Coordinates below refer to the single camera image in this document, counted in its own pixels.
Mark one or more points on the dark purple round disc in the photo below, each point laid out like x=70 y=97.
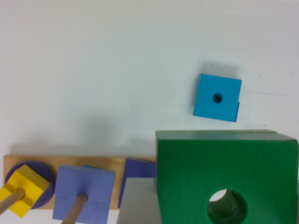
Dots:
x=42 y=169

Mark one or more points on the dark purple square block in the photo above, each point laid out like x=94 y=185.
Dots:
x=137 y=168

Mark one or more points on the middle wooden peg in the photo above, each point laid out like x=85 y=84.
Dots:
x=75 y=210

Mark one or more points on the green wooden block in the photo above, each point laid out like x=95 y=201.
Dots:
x=227 y=177

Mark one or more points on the far wooden peg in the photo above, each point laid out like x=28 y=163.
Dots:
x=17 y=195

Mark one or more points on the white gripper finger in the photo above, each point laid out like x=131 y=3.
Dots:
x=139 y=204

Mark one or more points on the wooden peg base board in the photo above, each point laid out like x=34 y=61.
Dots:
x=115 y=164

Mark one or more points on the wooden peg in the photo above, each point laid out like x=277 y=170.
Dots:
x=17 y=195
x=75 y=210

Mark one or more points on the light purple square block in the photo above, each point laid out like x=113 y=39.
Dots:
x=96 y=184

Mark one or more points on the blue block under purple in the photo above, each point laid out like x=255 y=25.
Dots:
x=91 y=167

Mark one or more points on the blue square block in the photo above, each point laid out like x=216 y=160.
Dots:
x=217 y=97

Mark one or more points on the yellow cross block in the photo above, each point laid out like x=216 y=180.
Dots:
x=31 y=182

